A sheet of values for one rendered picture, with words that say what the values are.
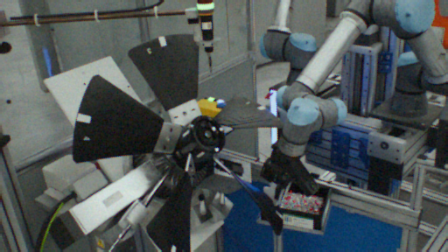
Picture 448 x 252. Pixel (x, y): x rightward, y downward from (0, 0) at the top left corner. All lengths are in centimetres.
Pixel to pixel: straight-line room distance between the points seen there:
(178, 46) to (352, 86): 91
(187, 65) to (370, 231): 89
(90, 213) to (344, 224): 97
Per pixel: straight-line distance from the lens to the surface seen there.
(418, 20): 138
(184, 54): 138
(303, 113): 115
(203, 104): 183
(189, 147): 123
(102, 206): 121
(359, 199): 166
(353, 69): 199
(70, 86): 146
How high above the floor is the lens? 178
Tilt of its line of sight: 26 degrees down
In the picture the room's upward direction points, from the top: 4 degrees counter-clockwise
